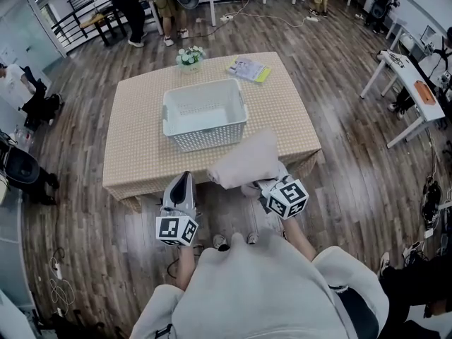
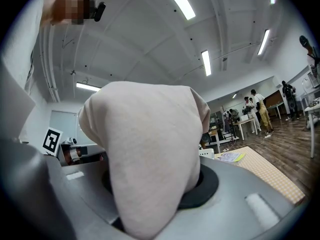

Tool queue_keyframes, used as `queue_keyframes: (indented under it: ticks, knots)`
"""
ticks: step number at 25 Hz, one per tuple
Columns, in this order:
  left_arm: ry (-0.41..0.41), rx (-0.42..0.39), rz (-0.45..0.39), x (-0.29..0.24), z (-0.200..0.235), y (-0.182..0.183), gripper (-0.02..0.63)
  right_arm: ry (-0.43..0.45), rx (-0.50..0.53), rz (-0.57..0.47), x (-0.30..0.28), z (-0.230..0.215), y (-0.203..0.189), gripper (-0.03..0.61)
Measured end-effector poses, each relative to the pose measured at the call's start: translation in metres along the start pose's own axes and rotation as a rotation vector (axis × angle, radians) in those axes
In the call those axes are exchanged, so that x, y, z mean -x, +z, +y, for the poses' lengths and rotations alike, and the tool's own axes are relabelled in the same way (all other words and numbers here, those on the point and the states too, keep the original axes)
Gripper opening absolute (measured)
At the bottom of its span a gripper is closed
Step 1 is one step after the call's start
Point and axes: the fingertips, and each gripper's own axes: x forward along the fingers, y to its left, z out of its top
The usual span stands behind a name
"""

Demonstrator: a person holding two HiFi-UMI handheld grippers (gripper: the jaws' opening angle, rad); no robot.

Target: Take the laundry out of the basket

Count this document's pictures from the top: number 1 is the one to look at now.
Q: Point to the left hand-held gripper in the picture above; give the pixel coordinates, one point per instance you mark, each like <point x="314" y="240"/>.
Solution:
<point x="173" y="230"/>

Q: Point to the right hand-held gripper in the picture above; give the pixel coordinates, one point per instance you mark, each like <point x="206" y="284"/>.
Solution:
<point x="287" y="198"/>

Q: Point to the beige clothes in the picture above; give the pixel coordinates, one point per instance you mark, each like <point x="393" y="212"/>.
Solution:
<point x="247" y="161"/>

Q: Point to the white plastic laundry basket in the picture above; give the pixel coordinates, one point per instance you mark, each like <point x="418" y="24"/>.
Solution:
<point x="205" y="136"/>

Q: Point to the person's left forearm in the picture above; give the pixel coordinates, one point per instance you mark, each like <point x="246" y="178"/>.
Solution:
<point x="184" y="267"/>

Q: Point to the person's right forearm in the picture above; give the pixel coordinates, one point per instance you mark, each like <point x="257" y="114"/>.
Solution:
<point x="300" y="240"/>

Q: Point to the person's right shoe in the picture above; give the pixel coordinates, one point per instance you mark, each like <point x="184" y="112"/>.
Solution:
<point x="252" y="238"/>

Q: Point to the person's shoe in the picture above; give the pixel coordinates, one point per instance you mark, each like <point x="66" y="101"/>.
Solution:
<point x="220" y="242"/>
<point x="252" y="238"/>

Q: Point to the person's left shoe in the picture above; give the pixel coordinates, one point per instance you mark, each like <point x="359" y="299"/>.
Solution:
<point x="220" y="242"/>

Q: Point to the table with checkered cloth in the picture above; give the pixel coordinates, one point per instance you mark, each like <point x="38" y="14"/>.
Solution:
<point x="141" y="136"/>

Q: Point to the person's light grey shirt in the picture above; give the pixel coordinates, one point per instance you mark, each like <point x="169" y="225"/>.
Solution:
<point x="261" y="295"/>

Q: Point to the white and yellow book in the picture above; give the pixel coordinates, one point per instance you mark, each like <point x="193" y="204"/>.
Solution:
<point x="249" y="70"/>

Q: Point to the white flowers in pot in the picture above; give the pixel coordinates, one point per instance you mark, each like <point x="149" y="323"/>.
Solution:
<point x="190" y="58"/>

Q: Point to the dark wooden bench table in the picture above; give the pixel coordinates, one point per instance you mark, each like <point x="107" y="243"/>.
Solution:
<point x="95" y="18"/>

